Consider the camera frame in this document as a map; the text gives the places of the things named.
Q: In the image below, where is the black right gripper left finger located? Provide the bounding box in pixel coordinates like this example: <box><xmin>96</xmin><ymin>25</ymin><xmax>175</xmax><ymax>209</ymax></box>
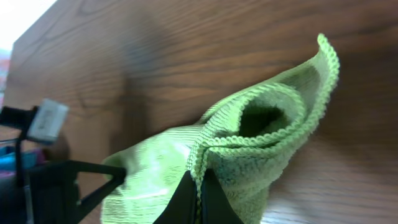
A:
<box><xmin>154</xmin><ymin>171</ymin><xmax>197</xmax><ymax>224</ymax></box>

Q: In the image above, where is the blue folded cloth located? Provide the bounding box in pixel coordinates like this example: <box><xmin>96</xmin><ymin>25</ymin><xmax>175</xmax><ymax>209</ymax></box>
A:
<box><xmin>0</xmin><ymin>146</ymin><xmax>37</xmax><ymax>171</ymax></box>

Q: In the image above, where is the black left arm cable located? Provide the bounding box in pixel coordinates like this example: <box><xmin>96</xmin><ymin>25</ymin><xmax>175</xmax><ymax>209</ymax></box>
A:
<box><xmin>0</xmin><ymin>105</ymin><xmax>40</xmax><ymax>224</ymax></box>

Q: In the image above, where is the green microfiber cloth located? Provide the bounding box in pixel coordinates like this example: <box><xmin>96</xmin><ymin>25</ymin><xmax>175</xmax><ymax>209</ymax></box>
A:
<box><xmin>101</xmin><ymin>34</ymin><xmax>340</xmax><ymax>223</ymax></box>

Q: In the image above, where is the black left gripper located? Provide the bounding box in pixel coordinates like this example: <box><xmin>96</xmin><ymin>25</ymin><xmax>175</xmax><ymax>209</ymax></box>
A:
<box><xmin>1</xmin><ymin>161</ymin><xmax>126</xmax><ymax>224</ymax></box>

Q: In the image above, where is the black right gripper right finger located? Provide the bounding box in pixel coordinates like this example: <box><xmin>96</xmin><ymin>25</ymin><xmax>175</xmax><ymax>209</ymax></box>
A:
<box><xmin>201</xmin><ymin>169</ymin><xmax>243</xmax><ymax>224</ymax></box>

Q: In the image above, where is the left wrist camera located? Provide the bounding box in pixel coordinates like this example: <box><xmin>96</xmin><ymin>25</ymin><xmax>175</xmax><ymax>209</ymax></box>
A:
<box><xmin>27</xmin><ymin>99</ymin><xmax>69</xmax><ymax>144</ymax></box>

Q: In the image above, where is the purple folded cloth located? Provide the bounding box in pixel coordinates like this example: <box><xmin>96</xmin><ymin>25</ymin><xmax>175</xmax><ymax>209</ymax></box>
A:
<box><xmin>1</xmin><ymin>149</ymin><xmax>45</xmax><ymax>178</ymax></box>

